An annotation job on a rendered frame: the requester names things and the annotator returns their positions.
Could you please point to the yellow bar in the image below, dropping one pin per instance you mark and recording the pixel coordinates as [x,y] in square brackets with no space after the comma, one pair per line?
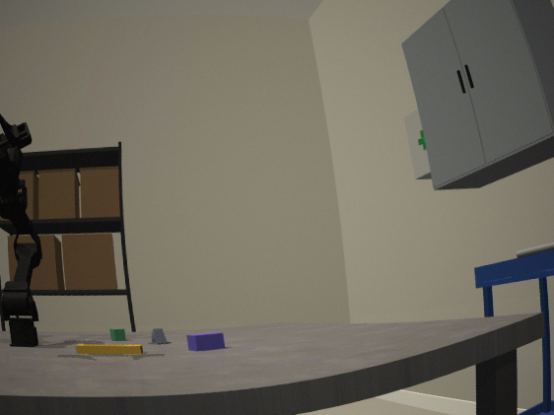
[109,349]

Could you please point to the small green block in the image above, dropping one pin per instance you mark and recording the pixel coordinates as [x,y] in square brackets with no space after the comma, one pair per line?
[117,334]

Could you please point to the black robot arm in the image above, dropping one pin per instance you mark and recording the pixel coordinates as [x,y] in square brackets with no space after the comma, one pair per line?
[17,298]

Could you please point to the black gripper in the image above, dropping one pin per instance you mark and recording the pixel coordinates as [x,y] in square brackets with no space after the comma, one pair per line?
[17,136]

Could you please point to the purple rectangular block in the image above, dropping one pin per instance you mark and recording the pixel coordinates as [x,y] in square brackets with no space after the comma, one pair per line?
[205,341]

